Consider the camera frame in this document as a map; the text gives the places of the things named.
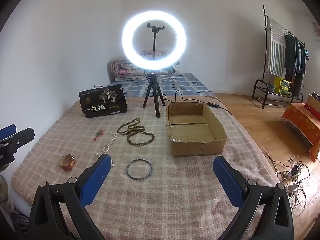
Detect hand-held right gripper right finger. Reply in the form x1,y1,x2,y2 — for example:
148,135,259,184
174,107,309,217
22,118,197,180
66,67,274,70
212,156,295,240

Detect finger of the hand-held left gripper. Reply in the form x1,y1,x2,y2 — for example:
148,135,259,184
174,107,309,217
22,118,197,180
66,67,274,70
0,127,35,148
0,124,17,140

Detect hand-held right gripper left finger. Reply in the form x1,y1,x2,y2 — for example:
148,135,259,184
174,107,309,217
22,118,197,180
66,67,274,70
26,153,112,240

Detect cream bead bracelet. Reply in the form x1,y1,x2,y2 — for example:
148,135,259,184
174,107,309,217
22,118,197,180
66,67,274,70
95,152,115,167

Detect thin dark bangle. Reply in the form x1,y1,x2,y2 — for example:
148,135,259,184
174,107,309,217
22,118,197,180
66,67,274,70
126,159,153,180

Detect amber red bangle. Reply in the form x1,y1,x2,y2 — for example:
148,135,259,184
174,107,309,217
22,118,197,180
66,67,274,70
60,154,76,171

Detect white pearl bracelet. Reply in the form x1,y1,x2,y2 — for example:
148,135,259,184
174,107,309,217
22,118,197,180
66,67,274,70
101,131,119,153

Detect green pendant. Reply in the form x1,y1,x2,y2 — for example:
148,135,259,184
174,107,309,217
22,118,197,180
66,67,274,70
93,129,106,142

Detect cardboard box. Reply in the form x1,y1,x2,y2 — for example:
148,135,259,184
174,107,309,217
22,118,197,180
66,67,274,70
165,101,227,157

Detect long wooden bead necklace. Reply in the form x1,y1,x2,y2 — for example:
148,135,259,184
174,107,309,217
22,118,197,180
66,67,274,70
117,118,156,146

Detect pink plaid blanket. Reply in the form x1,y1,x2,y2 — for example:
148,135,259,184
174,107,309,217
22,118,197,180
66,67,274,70
11,95,280,240

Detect white power strip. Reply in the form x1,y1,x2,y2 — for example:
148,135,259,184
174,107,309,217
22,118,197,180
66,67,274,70
277,170,300,194

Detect black charger plug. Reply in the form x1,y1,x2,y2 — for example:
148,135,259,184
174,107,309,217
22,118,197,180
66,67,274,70
291,164,303,177

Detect black snack bag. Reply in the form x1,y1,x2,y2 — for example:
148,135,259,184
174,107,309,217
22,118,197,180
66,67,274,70
78,84,127,119

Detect orange covered side table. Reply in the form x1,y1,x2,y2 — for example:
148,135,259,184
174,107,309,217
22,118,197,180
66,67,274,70
281,102,320,162

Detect black clothes rack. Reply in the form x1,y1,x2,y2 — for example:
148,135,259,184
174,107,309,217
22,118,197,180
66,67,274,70
252,4,307,109

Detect black tripod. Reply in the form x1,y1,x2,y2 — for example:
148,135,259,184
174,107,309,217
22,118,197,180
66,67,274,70
142,72,166,119

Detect folded floral quilt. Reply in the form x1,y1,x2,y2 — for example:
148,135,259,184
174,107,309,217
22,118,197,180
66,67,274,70
111,49,177,82

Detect red and yellow box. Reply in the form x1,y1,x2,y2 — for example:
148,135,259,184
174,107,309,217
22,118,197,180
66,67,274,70
304,92,320,119

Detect dark hanging clothes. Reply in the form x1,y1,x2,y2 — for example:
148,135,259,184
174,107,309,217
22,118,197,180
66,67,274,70
284,34,310,97

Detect striped hanging cloth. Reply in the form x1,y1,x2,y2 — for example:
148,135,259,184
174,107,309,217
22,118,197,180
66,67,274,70
265,17,286,77

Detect black phone holder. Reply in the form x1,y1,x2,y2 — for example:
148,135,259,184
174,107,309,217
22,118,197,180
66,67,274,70
146,22,165,62

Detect power strip with cables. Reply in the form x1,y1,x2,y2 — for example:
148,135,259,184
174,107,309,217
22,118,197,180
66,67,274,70
259,147,311,209

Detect black ring light cable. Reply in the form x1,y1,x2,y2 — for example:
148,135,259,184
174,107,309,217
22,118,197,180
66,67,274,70
174,90,233,116

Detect white ring light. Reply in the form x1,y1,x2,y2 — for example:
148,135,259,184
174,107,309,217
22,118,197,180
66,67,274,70
122,10,187,71

